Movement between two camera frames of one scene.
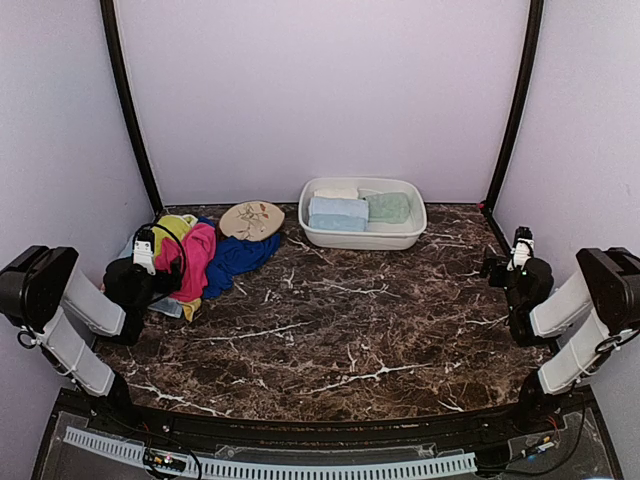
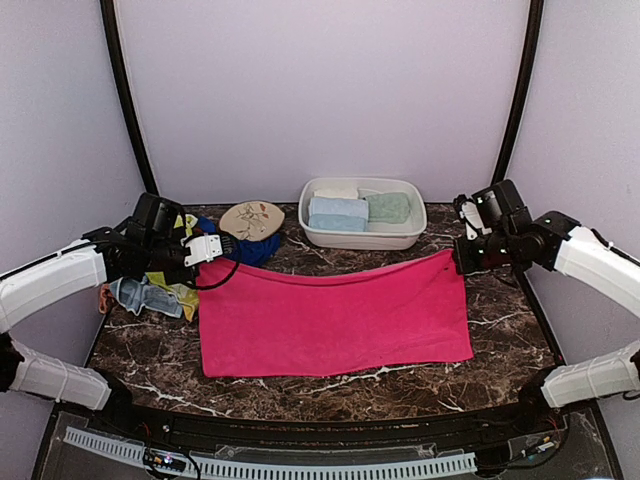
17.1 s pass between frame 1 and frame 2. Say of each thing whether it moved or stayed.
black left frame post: stayed
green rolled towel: stayed
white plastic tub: stayed
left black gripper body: moved
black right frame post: stayed
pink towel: moved
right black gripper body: moved
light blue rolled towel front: stayed
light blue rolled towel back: stayed
